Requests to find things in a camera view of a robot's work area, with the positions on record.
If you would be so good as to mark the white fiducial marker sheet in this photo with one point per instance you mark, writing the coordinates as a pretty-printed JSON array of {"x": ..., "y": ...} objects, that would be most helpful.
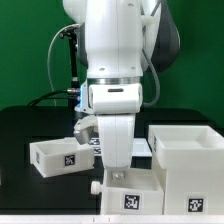
[{"x": 140, "y": 147}]

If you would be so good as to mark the white drawer tray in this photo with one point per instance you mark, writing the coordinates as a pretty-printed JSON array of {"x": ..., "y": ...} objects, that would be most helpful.
[
  {"x": 138, "y": 193},
  {"x": 61, "y": 156}
]

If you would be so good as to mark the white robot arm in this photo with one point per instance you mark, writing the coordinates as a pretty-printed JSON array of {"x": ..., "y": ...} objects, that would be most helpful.
[{"x": 120, "y": 40}]

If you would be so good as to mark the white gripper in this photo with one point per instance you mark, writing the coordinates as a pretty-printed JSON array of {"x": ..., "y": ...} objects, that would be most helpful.
[{"x": 116, "y": 135}]

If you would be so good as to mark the white drawer tray front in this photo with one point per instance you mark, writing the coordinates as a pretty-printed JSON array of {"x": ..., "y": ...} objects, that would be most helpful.
[{"x": 138, "y": 193}]

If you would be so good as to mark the white drawer cabinet box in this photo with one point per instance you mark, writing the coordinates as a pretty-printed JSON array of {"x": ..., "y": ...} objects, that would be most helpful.
[{"x": 189, "y": 163}]

